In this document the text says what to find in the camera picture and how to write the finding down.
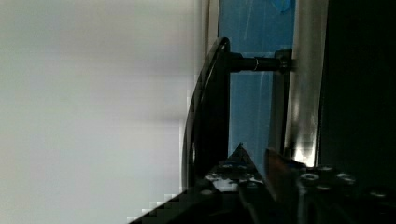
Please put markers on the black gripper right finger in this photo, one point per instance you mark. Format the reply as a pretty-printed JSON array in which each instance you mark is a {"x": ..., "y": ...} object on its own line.
[{"x": 326, "y": 195}]

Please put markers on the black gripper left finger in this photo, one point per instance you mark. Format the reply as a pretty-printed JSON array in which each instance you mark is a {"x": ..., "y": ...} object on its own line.
[{"x": 232, "y": 192}]

